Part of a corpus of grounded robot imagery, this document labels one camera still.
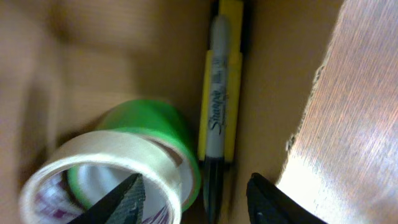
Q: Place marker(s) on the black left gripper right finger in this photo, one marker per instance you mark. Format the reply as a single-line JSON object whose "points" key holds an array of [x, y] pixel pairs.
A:
{"points": [[269, 205]]}

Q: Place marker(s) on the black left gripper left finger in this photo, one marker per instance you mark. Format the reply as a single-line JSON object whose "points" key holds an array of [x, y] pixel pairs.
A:
{"points": [[123, 205]]}

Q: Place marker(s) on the white tape roll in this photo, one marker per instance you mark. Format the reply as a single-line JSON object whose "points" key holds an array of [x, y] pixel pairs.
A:
{"points": [[109, 148]]}

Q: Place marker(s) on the black Sharpie marker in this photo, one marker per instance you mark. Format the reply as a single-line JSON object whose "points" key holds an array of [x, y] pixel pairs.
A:
{"points": [[216, 128]]}

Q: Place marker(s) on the green tape roll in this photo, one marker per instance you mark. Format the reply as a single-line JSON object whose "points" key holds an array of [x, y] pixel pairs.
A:
{"points": [[164, 124]]}

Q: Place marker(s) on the yellow box cutter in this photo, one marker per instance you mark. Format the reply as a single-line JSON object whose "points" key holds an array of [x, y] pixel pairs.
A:
{"points": [[233, 11]]}

